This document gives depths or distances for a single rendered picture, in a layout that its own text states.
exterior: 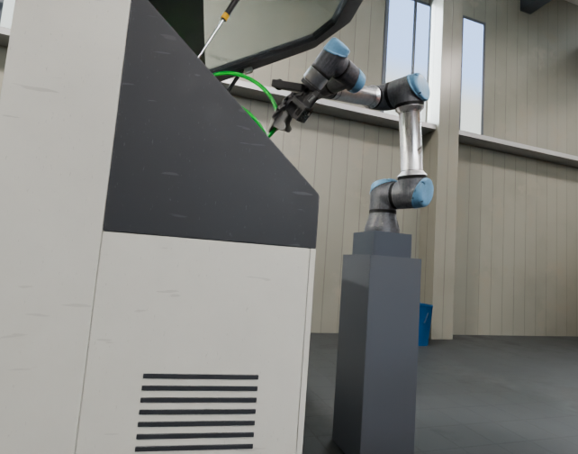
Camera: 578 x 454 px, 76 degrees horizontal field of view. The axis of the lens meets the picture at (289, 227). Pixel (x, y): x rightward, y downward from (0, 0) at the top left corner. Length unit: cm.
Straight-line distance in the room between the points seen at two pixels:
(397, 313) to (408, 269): 18
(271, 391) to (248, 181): 59
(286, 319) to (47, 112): 84
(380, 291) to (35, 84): 129
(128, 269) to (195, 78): 56
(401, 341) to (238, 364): 74
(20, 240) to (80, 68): 47
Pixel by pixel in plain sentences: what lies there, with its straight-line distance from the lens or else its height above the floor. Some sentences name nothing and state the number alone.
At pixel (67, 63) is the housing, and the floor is 122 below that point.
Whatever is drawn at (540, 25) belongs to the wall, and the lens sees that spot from 732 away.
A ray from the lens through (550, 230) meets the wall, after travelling 648.
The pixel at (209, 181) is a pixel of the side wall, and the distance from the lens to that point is 106.
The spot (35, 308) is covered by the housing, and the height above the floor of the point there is 58.
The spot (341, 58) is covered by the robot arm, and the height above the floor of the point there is 139.
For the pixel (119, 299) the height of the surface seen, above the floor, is 62.
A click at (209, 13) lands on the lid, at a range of 150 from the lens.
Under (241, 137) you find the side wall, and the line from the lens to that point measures 109.
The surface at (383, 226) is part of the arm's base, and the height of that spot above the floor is 92.
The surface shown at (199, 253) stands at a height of 75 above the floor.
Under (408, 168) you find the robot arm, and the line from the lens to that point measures 157.
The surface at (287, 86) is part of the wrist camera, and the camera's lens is 131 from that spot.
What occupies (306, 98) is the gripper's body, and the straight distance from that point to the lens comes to 128.
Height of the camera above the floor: 74
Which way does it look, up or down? 6 degrees up
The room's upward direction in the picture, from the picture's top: 4 degrees clockwise
